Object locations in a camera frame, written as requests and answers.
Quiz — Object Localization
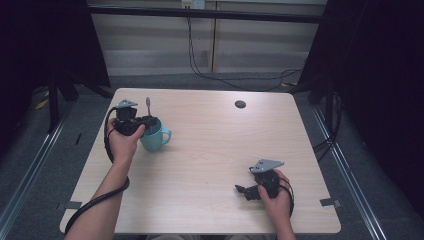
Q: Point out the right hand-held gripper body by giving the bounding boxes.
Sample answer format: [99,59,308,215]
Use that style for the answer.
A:
[248,158,285,200]

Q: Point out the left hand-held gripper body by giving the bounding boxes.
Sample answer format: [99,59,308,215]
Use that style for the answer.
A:
[112,98,150,137]

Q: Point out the pink and grey toothbrush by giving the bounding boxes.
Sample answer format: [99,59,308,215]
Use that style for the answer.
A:
[144,96,153,134]

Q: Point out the teal mug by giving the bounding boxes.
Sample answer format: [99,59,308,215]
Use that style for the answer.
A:
[139,117,173,154]

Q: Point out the person's left hand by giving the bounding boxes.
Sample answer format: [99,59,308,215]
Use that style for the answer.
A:
[106,117,147,165]

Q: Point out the person's right hand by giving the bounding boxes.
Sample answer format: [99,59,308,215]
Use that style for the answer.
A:
[257,168,295,219]

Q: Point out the grey tape piece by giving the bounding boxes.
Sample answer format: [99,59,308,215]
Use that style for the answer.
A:
[63,200,83,211]
[319,197,342,208]

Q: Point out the black metal stand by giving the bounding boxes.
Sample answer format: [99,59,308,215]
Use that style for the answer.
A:
[45,64,81,135]

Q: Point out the yellow floor tape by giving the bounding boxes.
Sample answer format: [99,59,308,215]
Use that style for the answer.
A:
[34,97,50,111]

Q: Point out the black curtain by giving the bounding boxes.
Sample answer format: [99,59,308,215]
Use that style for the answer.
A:
[0,0,112,111]
[296,0,424,214]

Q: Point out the black horizontal bar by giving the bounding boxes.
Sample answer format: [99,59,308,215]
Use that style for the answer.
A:
[87,5,324,25]

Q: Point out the thick black gripper cable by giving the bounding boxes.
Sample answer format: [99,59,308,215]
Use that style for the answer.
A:
[63,106,131,235]

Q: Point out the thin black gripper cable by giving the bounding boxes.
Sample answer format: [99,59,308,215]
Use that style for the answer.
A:
[278,177,296,218]

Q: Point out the black wall cable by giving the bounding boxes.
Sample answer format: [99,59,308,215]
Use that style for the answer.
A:
[186,15,303,92]

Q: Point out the black floor cables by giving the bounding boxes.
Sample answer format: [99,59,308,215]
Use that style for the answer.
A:
[312,91,344,163]

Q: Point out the metal floor rail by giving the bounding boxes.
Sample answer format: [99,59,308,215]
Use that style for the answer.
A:
[0,99,75,234]
[311,104,389,240]

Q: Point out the white wall socket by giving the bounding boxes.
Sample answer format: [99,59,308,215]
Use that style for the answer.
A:
[180,0,206,11]

